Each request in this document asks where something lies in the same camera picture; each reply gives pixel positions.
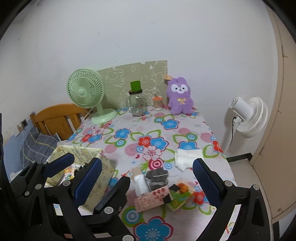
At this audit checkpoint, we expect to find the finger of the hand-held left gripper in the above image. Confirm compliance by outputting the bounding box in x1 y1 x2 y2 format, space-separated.
9 152 75 197
83 176 134 241

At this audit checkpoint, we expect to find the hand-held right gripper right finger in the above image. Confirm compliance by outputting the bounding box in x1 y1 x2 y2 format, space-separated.
193 158 271 241

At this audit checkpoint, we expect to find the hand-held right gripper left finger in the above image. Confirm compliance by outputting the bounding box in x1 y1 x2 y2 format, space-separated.
28 158 102 241

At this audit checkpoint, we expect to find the yellow printed gift bag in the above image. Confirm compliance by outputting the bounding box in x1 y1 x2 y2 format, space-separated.
45 145 115 210

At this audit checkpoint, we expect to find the colourful toy block set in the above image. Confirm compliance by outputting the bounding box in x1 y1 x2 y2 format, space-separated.
165 183 193 212

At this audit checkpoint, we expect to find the white gauze face mask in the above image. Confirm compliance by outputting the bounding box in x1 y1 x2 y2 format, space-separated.
169 148 206 177

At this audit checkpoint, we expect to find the pink printed packet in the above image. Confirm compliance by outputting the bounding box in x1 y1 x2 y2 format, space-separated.
135 185 173 213

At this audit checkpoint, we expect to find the grey knit glove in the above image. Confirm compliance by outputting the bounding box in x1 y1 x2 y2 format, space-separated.
145 168 170 191

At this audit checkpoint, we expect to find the blue plaid pillow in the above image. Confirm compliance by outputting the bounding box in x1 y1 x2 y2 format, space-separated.
20 127 61 168

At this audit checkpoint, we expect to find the blue bed sheet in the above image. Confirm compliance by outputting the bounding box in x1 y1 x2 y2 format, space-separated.
3 136 26 176

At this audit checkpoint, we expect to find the wooden chair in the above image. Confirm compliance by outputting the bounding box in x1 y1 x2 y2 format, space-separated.
30 103 88 141

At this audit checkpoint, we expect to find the green desk fan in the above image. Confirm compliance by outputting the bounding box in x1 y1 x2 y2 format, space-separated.
67 68 117 125

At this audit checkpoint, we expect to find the white standing fan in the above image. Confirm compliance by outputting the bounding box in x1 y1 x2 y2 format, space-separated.
222 95 269 152

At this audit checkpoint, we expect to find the purple plush bunny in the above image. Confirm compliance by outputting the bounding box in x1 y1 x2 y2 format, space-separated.
166 76 194 115

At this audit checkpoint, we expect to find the clear glass jar mug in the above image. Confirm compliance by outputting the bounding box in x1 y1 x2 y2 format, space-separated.
126 89 148 117

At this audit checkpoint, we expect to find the small cotton swab jar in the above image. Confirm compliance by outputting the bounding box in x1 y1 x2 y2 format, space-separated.
152 94 164 111

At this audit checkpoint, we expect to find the beige wooden door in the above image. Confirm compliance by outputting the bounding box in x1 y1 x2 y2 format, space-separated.
248 7 296 226

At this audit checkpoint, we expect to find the green printed board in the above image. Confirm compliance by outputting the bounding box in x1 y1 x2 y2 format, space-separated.
97 60 168 109

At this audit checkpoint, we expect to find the pale desk fan cable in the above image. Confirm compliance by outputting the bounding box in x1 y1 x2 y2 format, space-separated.
80 108 94 123

